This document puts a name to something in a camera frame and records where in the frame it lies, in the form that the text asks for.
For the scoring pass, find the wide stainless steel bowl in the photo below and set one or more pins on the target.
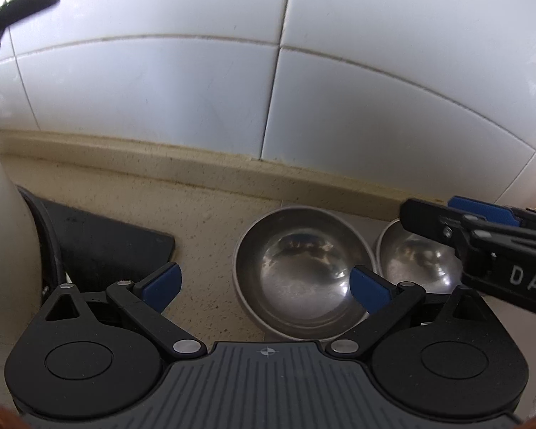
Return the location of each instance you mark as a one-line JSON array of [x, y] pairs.
[[295, 277]]

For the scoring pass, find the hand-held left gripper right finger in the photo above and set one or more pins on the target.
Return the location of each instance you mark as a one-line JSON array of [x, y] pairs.
[[368, 289]]

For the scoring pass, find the aluminium pressure cooker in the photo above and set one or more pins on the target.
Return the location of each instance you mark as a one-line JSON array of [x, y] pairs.
[[0, 232]]

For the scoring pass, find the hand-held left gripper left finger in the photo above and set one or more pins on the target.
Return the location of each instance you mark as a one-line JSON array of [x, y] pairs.
[[163, 287]]

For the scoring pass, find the black glass gas cooktop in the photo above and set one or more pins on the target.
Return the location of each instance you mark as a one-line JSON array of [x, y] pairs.
[[107, 245]]

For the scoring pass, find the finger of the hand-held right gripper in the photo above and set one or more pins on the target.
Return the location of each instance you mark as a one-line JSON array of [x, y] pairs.
[[433, 225], [482, 210]]

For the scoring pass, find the medium stainless steel bowl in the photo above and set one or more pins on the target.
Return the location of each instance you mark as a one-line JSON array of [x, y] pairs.
[[411, 263]]

